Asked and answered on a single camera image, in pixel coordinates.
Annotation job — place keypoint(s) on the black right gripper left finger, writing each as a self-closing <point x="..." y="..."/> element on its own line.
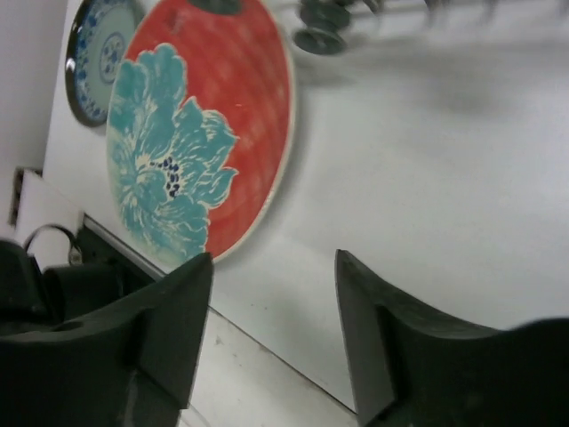
<point x="130" y="363"/>

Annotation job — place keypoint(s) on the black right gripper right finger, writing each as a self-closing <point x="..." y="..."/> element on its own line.
<point x="411" y="364"/>

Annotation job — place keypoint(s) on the red plate with teal flower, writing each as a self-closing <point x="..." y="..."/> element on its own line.
<point x="200" y="127"/>

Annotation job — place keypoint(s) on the blue floral rimmed plate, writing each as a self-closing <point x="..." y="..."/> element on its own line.
<point x="100" y="34"/>

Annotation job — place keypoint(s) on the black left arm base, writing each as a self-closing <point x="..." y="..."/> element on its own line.
<point x="96" y="275"/>

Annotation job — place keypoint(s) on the grey wire dish rack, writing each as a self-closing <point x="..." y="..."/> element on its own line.
<point x="345" y="30"/>

